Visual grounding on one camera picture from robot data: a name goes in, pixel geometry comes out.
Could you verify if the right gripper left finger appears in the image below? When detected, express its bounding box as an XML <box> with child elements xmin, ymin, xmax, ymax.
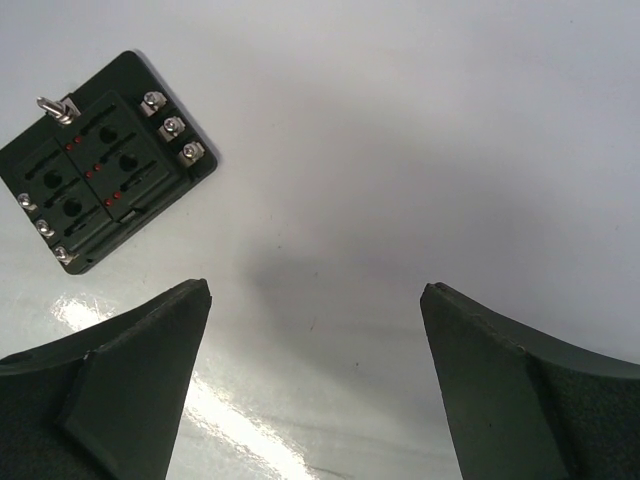
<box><xmin>1</xmin><ymin>279</ymin><xmax>211</xmax><ymax>479</ymax></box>

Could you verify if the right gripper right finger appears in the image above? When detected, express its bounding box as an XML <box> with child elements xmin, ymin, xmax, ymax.
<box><xmin>420</xmin><ymin>283</ymin><xmax>639</xmax><ymax>479</ymax></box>

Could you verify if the black fuse box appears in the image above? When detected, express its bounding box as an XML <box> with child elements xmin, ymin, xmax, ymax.
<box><xmin>1</xmin><ymin>51</ymin><xmax>219</xmax><ymax>275</ymax></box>

